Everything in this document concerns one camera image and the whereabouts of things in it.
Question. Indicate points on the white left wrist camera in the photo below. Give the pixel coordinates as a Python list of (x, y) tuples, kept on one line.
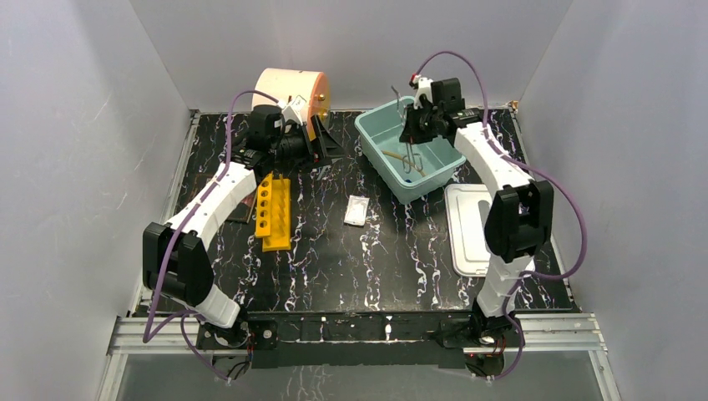
[(296, 108)]

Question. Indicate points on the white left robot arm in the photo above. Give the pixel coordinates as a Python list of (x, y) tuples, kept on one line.
[(175, 253)]

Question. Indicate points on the small white plastic packet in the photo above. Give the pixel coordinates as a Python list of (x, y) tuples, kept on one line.
[(356, 210)]

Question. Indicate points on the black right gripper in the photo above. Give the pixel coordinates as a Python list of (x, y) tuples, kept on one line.
[(412, 135)]

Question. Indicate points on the aluminium frame rail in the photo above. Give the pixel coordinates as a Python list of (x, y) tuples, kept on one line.
[(542, 333)]

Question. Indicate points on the teal plastic bin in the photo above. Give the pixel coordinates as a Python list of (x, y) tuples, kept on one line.
[(379, 130)]

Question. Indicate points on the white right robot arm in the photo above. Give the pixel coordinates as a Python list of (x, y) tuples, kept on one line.
[(519, 220)]

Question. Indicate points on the white bin lid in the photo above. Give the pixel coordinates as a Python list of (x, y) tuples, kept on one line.
[(467, 208)]

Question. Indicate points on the yellow test tube rack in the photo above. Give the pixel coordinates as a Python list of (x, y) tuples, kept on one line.
[(273, 213)]

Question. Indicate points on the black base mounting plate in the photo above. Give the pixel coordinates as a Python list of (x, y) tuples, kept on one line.
[(446, 341)]

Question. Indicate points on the white cylindrical drum device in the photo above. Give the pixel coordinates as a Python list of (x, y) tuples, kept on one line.
[(288, 84)]

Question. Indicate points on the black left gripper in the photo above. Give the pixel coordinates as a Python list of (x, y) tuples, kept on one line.
[(313, 143)]

